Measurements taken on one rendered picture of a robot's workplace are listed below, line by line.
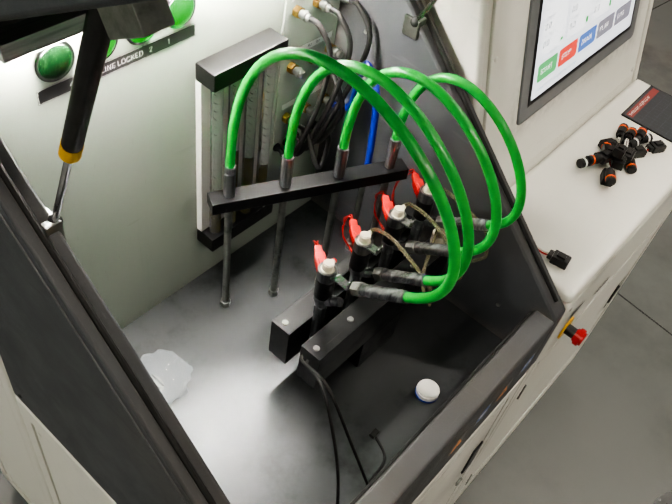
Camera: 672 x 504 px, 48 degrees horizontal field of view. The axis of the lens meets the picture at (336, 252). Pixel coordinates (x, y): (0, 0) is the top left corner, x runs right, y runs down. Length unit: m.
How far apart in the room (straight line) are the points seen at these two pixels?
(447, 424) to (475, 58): 0.55
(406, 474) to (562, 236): 0.55
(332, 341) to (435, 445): 0.21
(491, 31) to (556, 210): 0.40
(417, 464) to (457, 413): 0.11
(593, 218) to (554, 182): 0.11
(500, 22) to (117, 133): 0.59
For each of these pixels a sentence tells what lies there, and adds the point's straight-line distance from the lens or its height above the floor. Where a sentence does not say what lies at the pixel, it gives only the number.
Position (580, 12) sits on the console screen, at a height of 1.25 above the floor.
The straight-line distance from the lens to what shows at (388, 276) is 1.09.
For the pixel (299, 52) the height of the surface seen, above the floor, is 1.41.
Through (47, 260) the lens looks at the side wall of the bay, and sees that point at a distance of 0.81.
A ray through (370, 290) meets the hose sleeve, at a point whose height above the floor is 1.14.
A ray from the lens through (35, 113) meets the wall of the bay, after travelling 0.94.
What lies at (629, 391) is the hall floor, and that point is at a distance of 2.54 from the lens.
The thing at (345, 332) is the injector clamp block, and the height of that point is 0.98.
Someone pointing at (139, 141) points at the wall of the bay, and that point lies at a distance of 1.07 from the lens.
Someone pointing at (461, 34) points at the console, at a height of 1.30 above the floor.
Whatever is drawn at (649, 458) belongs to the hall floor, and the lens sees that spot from 2.44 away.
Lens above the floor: 1.90
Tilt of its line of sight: 48 degrees down
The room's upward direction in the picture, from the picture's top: 11 degrees clockwise
